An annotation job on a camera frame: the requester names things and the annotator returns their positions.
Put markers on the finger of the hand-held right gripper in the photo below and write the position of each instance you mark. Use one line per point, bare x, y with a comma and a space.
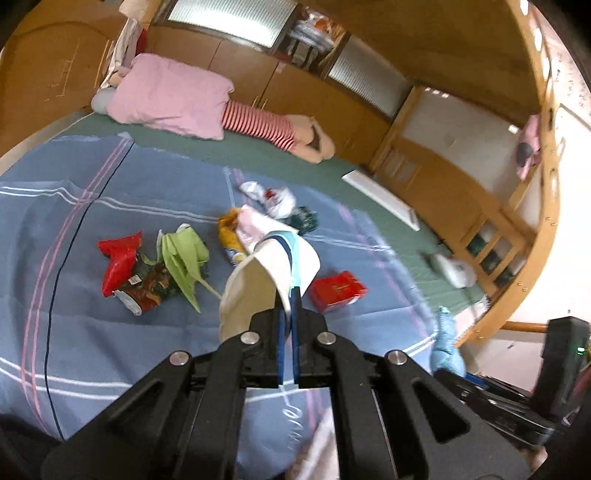
498, 406

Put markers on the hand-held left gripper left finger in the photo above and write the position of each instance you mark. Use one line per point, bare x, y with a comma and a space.
279, 350

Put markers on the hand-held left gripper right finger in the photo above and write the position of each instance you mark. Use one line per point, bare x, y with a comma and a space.
296, 350

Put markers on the cream cloth tote bag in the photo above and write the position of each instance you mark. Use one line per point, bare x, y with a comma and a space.
254, 286

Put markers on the white plastic bag red print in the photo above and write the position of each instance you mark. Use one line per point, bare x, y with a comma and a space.
281, 203

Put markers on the red cardboard box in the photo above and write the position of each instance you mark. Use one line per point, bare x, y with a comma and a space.
337, 290

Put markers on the light blue plush toy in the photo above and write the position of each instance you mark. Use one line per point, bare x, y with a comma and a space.
445, 346

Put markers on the orange snack packet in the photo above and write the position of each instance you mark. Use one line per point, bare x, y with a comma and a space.
228, 235

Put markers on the dark green crumpled wrapper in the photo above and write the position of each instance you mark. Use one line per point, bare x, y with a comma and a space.
304, 219

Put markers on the light green plastic wrapper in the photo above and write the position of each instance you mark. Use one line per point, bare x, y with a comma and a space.
182, 254

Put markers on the white handheld vacuum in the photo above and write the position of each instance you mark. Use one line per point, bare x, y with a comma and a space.
457, 272

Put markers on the brown snack packet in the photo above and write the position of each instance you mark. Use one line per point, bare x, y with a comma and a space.
147, 288

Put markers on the translucent white plastic bag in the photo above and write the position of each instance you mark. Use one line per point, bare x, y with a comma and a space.
251, 188

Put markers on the long white board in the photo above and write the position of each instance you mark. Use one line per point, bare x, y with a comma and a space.
383, 198

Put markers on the red snack wrapper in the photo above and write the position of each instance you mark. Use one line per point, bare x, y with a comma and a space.
117, 267

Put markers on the blue plaid blanket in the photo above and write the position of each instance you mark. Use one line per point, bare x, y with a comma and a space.
138, 194

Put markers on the striped plush toy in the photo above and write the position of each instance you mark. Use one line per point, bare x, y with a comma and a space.
258, 122

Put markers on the pink hanging cloth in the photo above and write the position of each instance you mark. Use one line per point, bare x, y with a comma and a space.
531, 134

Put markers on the pink pillow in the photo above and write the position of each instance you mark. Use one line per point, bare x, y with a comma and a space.
171, 97

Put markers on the frosted glass panel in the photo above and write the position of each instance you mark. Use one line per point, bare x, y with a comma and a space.
231, 18
369, 78

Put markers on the grey cushion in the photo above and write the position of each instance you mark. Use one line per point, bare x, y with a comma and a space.
101, 100

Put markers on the wooden headboard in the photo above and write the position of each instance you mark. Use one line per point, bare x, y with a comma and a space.
46, 69

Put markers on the wooden wall cabinet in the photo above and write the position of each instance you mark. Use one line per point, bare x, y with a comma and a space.
295, 92

